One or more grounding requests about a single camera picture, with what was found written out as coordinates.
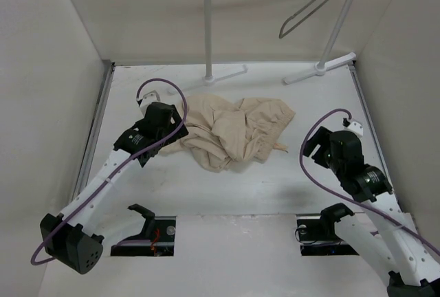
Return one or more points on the aluminium table edge rail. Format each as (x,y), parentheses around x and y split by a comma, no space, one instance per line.
(96,123)

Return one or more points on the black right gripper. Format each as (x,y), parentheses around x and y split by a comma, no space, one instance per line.
(321,137)

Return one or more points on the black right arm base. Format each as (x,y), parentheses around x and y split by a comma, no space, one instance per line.
(316,233)

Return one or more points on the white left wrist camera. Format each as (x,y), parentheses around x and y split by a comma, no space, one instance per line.
(146,100)

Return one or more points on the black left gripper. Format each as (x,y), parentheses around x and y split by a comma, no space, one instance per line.
(180,134)

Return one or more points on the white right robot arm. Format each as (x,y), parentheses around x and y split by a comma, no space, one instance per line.
(369,218)

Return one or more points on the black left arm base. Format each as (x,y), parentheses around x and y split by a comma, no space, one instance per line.
(147,235)

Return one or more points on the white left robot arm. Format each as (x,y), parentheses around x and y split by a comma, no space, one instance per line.
(70,236)

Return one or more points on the beige trousers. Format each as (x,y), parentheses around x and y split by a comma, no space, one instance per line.
(222,133)

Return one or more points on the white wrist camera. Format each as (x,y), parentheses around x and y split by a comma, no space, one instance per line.
(146,100)
(353,126)

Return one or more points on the grey wire hanger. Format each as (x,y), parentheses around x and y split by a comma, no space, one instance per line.
(300,16)

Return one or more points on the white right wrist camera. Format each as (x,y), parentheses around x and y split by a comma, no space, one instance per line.
(353,126)

